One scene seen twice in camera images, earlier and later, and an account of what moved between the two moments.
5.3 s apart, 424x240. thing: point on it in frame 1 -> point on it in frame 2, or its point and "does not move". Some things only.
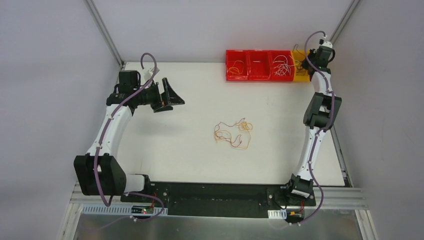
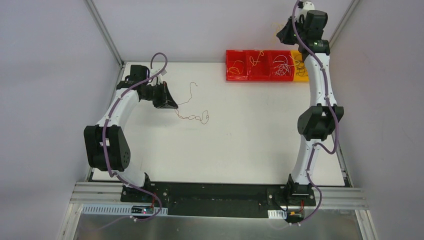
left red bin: [236, 65] does not move
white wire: [281, 69] does not move
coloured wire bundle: [238, 135] -> [197, 118]
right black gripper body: [306, 63] -> [285, 34]
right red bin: [282, 65] does not move
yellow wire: [237, 67] does not move
